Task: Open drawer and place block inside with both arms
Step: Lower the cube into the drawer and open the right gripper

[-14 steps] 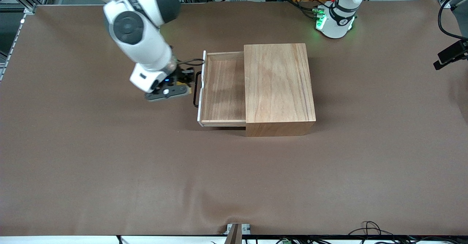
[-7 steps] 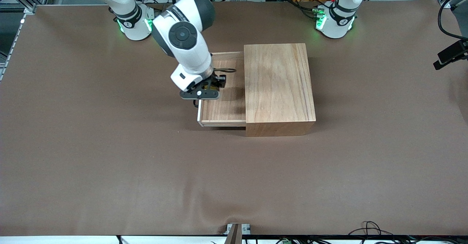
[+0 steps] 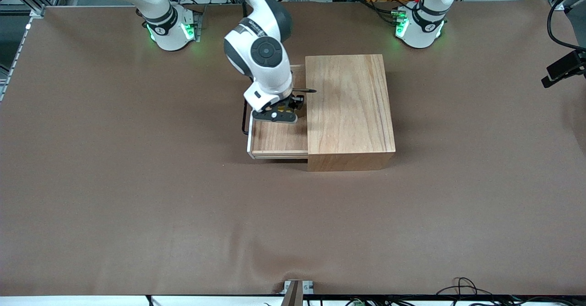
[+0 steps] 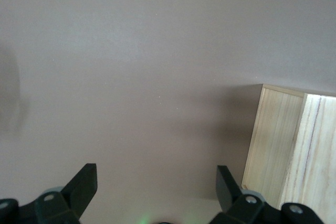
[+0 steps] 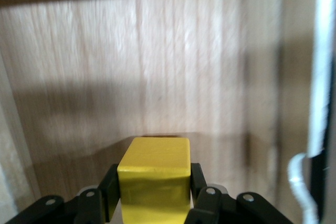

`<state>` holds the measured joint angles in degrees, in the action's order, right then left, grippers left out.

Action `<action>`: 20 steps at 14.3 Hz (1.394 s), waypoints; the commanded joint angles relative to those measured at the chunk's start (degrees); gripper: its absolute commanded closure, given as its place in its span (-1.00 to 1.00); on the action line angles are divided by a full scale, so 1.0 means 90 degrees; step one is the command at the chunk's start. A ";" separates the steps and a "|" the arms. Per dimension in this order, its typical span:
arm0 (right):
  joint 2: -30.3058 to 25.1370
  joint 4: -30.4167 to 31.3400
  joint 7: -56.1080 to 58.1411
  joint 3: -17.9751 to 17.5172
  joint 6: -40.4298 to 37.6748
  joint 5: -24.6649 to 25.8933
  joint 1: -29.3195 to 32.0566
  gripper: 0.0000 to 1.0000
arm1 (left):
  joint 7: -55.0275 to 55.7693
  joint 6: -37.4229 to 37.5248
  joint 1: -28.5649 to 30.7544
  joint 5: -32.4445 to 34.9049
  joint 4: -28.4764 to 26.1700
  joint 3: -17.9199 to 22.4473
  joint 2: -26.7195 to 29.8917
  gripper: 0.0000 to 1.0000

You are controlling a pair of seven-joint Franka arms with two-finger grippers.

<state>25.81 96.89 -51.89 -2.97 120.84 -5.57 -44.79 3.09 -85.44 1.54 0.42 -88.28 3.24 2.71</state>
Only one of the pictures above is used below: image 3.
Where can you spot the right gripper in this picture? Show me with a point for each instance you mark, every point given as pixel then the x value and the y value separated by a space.
pixel 298 101

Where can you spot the yellow wooden block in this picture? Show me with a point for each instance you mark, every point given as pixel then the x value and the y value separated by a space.
pixel 280 109

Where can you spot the wooden drawer white front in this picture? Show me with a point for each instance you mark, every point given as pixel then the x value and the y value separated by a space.
pixel 279 139

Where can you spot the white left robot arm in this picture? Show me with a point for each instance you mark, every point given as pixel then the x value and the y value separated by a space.
pixel 423 26

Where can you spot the wooden drawer cabinet box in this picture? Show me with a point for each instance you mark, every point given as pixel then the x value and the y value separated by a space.
pixel 350 109

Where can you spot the brown table cover sheet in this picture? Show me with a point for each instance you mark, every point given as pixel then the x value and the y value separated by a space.
pixel 183 223

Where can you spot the metal table edge bracket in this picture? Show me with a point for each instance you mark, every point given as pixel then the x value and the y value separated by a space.
pixel 297 292

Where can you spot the aluminium side rail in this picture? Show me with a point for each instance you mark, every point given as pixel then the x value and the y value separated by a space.
pixel 13 58

